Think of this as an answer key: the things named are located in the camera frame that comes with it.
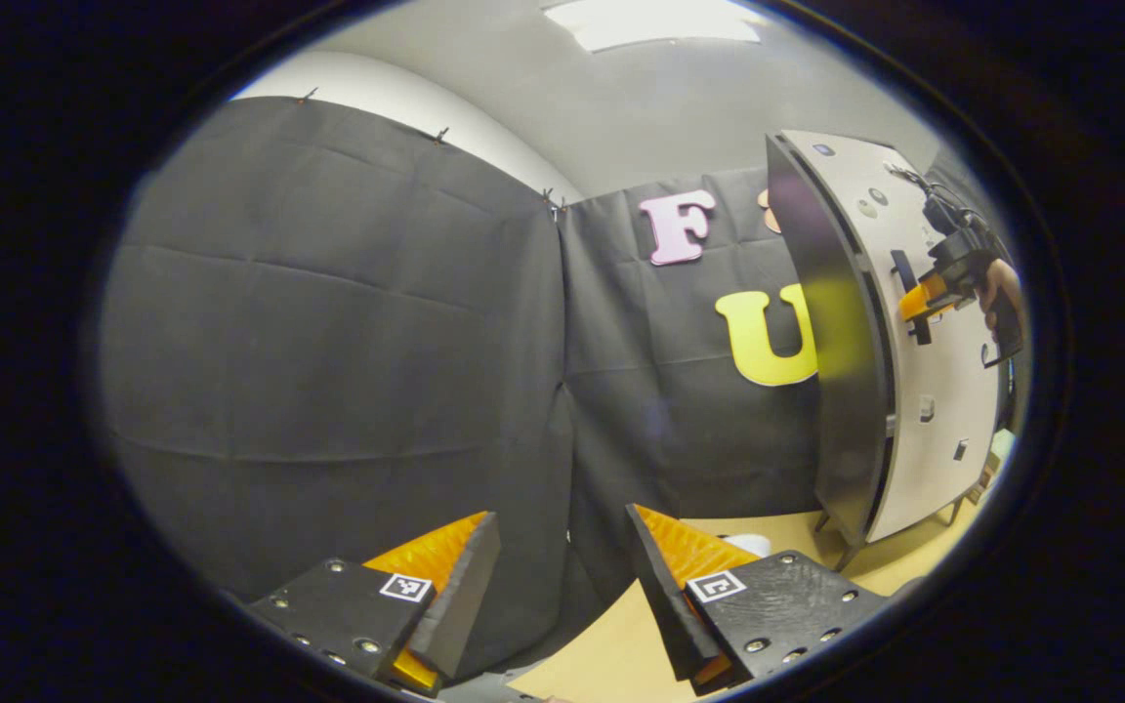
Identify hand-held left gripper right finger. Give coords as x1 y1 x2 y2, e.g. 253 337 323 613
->
623 504 891 697

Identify black cabinet door handle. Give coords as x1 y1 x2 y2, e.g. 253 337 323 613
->
891 249 934 347

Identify ceiling light panel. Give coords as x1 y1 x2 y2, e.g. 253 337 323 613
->
541 0 765 53

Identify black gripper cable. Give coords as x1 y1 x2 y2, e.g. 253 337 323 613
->
883 164 956 212

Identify light grey cabinet door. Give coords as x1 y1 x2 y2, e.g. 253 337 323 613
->
781 128 1005 546

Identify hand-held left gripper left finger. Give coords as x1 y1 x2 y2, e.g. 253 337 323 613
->
248 511 503 699

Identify dark grey cabinet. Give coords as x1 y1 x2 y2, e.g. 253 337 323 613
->
765 132 900 573

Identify black backdrop cloth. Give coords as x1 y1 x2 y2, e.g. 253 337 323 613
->
99 96 1024 677

